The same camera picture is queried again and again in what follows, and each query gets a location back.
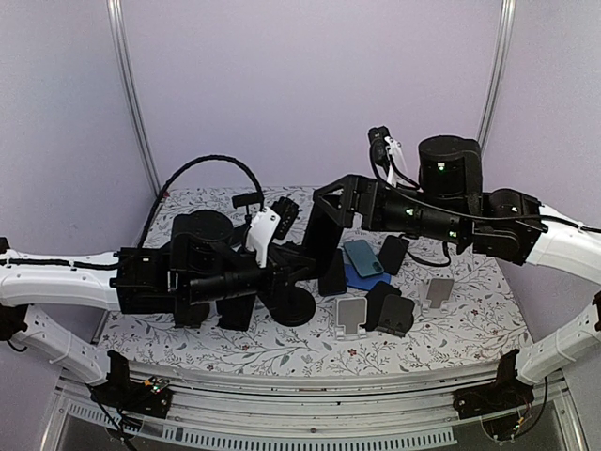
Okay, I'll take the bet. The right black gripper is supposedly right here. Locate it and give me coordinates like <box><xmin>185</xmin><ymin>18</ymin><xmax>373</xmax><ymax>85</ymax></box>
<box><xmin>311</xmin><ymin>174</ymin><xmax>466</xmax><ymax>245</ymax></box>

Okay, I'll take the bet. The black phone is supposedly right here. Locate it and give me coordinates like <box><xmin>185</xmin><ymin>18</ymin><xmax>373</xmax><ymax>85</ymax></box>
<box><xmin>318</xmin><ymin>249</ymin><xmax>347</xmax><ymax>297</ymax></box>
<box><xmin>363</xmin><ymin>282</ymin><xmax>402</xmax><ymax>332</ymax></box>
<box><xmin>378</xmin><ymin>235</ymin><xmax>409</xmax><ymax>275</ymax></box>
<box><xmin>301</xmin><ymin>203</ymin><xmax>342</xmax><ymax>279</ymax></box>

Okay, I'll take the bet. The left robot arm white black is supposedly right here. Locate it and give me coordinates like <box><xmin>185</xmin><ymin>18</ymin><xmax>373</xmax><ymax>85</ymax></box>
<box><xmin>1</xmin><ymin>209</ymin><xmax>316</xmax><ymax>408</ymax></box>

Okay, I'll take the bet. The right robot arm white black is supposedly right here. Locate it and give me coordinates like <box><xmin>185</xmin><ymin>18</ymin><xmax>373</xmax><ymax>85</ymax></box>
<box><xmin>313</xmin><ymin>129</ymin><xmax>600</xmax><ymax>283</ymax></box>

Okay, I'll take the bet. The black round-base clamp stand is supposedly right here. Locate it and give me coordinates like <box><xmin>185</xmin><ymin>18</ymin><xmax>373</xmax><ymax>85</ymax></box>
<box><xmin>269</xmin><ymin>282</ymin><xmax>316</xmax><ymax>327</ymax></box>

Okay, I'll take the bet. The teal green phone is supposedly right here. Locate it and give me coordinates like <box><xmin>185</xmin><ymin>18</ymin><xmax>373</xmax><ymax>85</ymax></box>
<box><xmin>343</xmin><ymin>240</ymin><xmax>384</xmax><ymax>278</ymax></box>

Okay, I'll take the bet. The blue phone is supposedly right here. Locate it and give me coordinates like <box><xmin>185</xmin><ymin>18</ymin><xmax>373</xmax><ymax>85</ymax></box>
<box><xmin>344</xmin><ymin>264</ymin><xmax>392</xmax><ymax>291</ymax></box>

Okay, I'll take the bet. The black folding stand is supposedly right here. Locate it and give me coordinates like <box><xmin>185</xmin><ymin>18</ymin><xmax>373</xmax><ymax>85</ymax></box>
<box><xmin>216</xmin><ymin>294</ymin><xmax>256</xmax><ymax>332</ymax></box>
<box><xmin>174</xmin><ymin>302</ymin><xmax>210</xmax><ymax>329</ymax></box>

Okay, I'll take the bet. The white folding stand front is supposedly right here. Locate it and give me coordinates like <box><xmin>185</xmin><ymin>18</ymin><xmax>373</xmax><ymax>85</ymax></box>
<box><xmin>334</xmin><ymin>297</ymin><xmax>367</xmax><ymax>341</ymax></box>

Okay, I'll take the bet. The white folding stand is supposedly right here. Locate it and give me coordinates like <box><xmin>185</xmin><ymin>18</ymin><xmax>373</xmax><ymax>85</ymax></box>
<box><xmin>334</xmin><ymin>297</ymin><xmax>367</xmax><ymax>341</ymax></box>
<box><xmin>418</xmin><ymin>278</ymin><xmax>455</xmax><ymax>315</ymax></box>

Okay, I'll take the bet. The black folding stand far left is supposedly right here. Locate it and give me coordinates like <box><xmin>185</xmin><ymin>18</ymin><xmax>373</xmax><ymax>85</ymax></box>
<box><xmin>174</xmin><ymin>302</ymin><xmax>210</xmax><ymax>329</ymax></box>

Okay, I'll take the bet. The dark grey folding stand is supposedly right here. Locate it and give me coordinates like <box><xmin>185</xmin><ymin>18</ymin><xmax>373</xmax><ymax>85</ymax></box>
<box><xmin>376</xmin><ymin>294</ymin><xmax>415</xmax><ymax>337</ymax></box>

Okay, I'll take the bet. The white folding stand right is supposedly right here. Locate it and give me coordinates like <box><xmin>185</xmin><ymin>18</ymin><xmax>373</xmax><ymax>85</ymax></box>
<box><xmin>418</xmin><ymin>278</ymin><xmax>455</xmax><ymax>315</ymax></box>

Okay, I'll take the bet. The floral table mat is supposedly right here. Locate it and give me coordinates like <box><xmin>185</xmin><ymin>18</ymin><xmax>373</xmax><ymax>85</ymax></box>
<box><xmin>99</xmin><ymin>185</ymin><xmax>534</xmax><ymax>378</ymax></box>

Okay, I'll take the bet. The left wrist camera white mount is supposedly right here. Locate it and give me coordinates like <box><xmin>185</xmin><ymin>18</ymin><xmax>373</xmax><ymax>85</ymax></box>
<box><xmin>243</xmin><ymin>197</ymin><xmax>300</xmax><ymax>269</ymax></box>

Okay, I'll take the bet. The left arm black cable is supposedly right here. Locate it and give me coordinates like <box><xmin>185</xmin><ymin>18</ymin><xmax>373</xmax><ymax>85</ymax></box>
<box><xmin>138</xmin><ymin>155</ymin><xmax>265</xmax><ymax>250</ymax></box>

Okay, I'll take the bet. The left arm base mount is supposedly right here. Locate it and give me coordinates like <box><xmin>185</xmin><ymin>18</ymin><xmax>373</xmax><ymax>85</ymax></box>
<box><xmin>88</xmin><ymin>350</ymin><xmax>174</xmax><ymax>419</ymax></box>

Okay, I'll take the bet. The front aluminium rail frame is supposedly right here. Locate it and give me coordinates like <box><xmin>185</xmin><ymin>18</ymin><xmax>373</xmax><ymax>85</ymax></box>
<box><xmin>39</xmin><ymin>364</ymin><xmax>588</xmax><ymax>451</ymax></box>

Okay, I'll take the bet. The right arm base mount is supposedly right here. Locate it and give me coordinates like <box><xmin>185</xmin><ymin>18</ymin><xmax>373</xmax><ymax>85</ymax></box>
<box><xmin>453</xmin><ymin>350</ymin><xmax>534</xmax><ymax>419</ymax></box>

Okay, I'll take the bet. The right aluminium corner post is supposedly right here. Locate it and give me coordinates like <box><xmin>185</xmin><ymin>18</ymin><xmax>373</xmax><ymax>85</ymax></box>
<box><xmin>477</xmin><ymin>0</ymin><xmax>516</xmax><ymax>150</ymax></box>

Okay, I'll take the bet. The aluminium corner post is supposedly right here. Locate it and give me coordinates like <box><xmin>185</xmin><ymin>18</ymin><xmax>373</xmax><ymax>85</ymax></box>
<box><xmin>477</xmin><ymin>0</ymin><xmax>516</xmax><ymax>150</ymax></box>
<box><xmin>106</xmin><ymin>0</ymin><xmax>161</xmax><ymax>195</ymax></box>

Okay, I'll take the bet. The left aluminium corner post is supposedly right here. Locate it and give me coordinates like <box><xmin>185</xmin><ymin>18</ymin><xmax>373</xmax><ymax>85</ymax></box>
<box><xmin>106</xmin><ymin>0</ymin><xmax>161</xmax><ymax>195</ymax></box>

